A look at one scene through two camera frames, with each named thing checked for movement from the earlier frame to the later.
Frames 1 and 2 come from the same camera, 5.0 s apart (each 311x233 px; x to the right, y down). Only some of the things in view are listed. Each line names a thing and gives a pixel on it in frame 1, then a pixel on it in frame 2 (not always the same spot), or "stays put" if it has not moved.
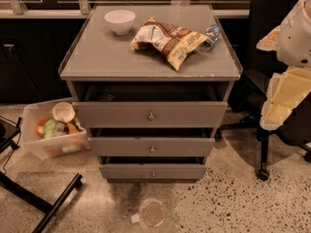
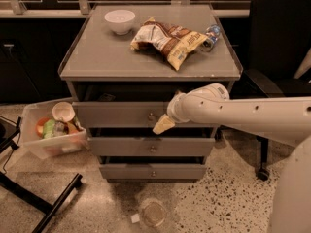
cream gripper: [295, 44] -> [174, 109]
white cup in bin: [63, 111] stays put
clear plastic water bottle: [212, 32] stays put
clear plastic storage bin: [51, 128] stays put
